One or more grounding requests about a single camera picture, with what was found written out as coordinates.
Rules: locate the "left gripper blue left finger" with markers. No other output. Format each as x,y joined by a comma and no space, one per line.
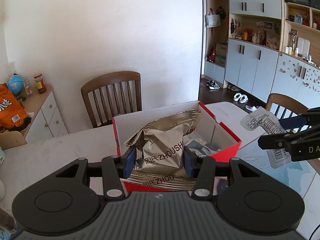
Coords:
114,168

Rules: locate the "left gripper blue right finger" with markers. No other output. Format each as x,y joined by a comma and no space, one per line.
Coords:
202,169

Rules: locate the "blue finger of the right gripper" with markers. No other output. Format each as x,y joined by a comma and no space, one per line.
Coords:
274,141
294,122

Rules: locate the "white label snack packet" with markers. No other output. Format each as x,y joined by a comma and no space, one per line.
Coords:
271,125

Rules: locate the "gold foil snack bag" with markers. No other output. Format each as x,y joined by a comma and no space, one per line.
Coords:
160,146

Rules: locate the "white grey snack bag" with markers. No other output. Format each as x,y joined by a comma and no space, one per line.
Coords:
196,143

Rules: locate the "wooden chair right side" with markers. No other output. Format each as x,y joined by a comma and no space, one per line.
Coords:
283,106

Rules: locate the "red cardboard box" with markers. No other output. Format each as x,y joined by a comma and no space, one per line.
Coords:
216,133

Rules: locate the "white slippers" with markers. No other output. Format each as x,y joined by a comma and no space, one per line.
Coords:
240,98

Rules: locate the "wooden chair behind table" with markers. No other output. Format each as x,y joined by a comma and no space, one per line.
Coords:
111,95

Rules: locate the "white drawer sideboard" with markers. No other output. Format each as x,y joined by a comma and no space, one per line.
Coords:
46,121

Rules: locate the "black white sneakers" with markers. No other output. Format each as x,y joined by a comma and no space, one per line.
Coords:
212,85

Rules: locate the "cardboard carton in cabinet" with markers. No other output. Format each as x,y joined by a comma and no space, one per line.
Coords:
221,54

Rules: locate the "red lid sauce jar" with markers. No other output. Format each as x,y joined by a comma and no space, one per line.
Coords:
41,88

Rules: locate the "orange snack bag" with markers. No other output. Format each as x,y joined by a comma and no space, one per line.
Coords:
12,115

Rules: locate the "hanging tote bag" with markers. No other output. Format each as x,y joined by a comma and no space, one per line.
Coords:
212,19

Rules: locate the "blue globe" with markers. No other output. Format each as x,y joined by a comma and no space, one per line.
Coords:
15,85

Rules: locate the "blue wall cabinet unit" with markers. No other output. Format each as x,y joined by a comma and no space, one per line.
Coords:
273,47

